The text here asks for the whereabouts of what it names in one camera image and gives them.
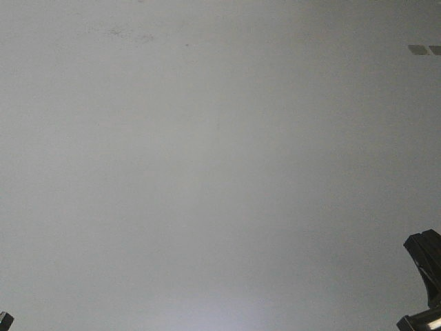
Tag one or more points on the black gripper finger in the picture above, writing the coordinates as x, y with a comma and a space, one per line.
428, 320
424, 249
6, 320

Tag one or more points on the grey floor tape patch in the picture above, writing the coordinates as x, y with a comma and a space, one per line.
419, 50
436, 50

